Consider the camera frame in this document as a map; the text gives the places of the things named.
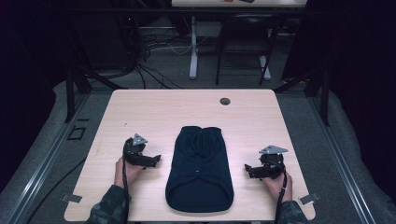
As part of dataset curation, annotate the black chair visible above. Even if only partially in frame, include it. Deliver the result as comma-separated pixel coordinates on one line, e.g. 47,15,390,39
215,13,278,87

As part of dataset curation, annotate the aluminium floor rail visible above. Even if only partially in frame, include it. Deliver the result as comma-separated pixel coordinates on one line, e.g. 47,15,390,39
5,92,92,224
307,95,378,224

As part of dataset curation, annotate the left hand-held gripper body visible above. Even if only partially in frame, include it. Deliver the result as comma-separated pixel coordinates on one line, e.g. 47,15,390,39
122,133,151,167

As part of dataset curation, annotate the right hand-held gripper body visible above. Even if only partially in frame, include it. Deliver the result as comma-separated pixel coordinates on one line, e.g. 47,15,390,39
258,145,289,180

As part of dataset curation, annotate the tangle of floor cables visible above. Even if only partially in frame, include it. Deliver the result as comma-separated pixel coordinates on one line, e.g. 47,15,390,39
132,29,195,91

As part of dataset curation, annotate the black computer tower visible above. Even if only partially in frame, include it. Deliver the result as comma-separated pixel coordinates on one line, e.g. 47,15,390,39
117,13,142,69

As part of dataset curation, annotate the person's right hand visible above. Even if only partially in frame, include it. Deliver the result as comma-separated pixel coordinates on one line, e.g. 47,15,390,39
262,172,294,203

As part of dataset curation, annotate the right hand-held gripper black cable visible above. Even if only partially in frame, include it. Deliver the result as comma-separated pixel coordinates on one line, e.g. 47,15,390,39
274,160,288,224

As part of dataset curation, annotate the person's left hand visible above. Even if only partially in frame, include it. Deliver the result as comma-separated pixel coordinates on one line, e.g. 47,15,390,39
113,156,146,189

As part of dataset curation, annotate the hand-held gripper black cable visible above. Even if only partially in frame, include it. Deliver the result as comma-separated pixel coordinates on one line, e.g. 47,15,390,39
274,160,288,224
121,139,131,224

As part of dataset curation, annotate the left hand-held gripper black cable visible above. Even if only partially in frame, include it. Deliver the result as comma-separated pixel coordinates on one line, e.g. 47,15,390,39
121,139,131,224

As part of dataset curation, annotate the black metal frame post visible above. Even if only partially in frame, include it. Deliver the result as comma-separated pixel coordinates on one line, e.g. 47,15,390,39
274,63,332,127
63,64,129,124

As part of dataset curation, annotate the grey metal table bracket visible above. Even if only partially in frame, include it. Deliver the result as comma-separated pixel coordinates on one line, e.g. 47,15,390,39
298,192,321,205
61,192,83,204

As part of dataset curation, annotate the black floor cable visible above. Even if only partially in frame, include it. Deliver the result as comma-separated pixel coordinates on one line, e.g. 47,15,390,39
25,158,87,224

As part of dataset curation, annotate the dark blue garment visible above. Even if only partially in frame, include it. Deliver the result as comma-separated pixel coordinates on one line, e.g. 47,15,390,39
164,125,234,214

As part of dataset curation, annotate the white desk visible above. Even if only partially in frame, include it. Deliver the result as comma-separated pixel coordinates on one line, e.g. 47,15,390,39
170,0,308,81

